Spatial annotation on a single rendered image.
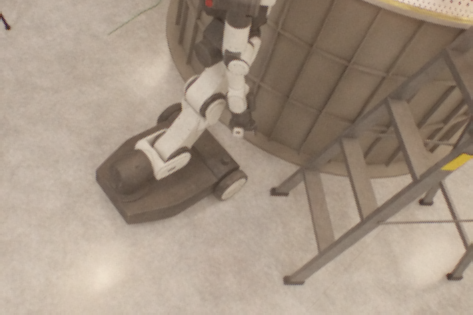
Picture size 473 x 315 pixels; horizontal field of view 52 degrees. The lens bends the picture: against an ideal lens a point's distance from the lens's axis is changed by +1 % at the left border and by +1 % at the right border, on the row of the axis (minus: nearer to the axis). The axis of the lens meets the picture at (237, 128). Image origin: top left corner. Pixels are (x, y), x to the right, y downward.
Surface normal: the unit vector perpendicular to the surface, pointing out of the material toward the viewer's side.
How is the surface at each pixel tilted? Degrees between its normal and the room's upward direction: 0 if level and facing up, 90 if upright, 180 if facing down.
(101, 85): 0
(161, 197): 0
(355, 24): 90
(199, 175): 0
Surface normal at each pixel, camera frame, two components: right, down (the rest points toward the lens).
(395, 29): -0.15, 0.75
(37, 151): 0.22, -0.61
